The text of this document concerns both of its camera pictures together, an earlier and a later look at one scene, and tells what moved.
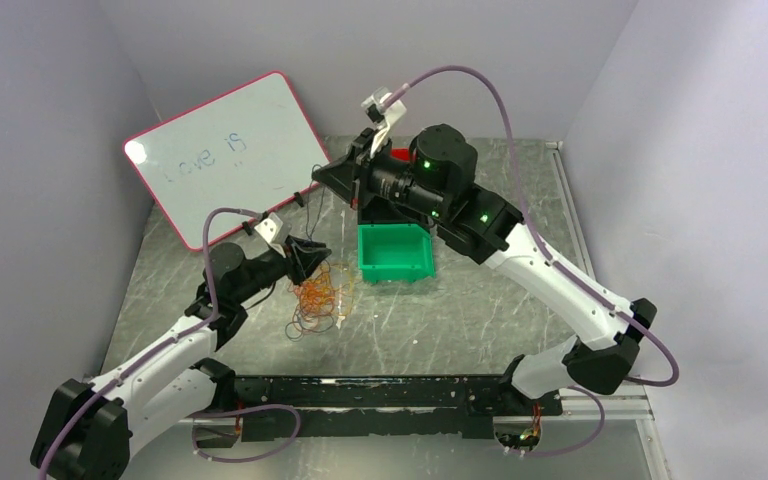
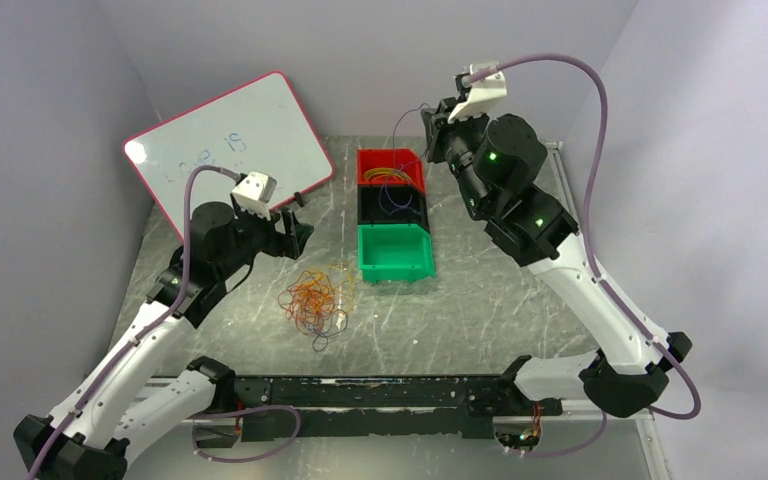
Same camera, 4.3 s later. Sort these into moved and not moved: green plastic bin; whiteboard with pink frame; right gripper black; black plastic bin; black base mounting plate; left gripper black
Moved: right gripper black; left gripper black
Not moved: green plastic bin; whiteboard with pink frame; black base mounting plate; black plastic bin
